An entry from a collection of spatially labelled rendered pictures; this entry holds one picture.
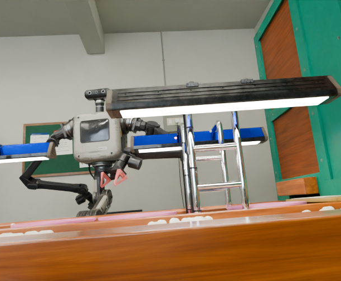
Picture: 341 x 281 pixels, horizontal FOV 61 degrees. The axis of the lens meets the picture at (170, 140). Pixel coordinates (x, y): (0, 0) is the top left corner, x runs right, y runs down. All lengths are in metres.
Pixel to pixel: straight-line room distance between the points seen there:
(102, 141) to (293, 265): 1.68
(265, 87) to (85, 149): 1.44
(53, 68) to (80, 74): 0.35
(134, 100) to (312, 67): 0.85
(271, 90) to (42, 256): 0.64
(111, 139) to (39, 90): 2.10
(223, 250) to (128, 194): 3.04
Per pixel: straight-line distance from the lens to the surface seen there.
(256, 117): 3.81
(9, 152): 1.46
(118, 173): 1.46
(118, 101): 0.76
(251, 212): 0.87
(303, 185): 1.35
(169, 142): 1.30
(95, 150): 2.00
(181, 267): 0.43
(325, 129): 1.31
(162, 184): 3.43
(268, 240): 0.44
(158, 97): 0.76
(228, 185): 0.92
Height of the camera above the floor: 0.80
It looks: 12 degrees up
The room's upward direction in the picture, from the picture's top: 5 degrees counter-clockwise
